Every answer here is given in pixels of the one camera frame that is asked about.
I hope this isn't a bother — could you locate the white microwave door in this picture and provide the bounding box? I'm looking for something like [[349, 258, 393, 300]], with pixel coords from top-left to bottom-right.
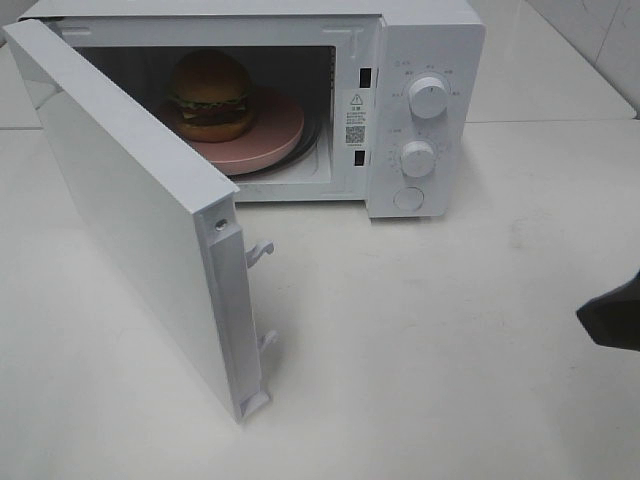
[[5, 20, 274, 421]]

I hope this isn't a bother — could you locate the pink round plate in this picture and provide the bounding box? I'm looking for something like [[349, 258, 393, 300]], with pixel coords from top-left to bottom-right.
[[156, 88, 306, 176]]

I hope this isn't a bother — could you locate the lower white microwave knob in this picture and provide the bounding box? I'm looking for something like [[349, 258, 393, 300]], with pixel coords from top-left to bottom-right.
[[400, 141, 436, 178]]

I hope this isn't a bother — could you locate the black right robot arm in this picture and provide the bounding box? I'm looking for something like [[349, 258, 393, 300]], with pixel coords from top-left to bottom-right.
[[576, 274, 640, 351]]

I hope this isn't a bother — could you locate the burger with brown bun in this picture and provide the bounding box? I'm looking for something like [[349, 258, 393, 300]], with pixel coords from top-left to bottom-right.
[[169, 49, 254, 143]]

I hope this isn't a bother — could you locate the white microwave knob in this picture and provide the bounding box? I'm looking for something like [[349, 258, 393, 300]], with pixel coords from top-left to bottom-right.
[[400, 141, 436, 178], [407, 73, 450, 120]]

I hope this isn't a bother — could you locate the white warning label sticker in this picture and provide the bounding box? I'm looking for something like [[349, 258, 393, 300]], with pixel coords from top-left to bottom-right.
[[340, 88, 371, 149]]

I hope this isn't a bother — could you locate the white microwave oven body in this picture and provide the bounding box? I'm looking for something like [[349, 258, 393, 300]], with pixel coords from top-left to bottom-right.
[[15, 9, 485, 218]]

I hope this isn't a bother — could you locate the upper white microwave knob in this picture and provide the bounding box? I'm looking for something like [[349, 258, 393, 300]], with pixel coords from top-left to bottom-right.
[[407, 73, 450, 120]]

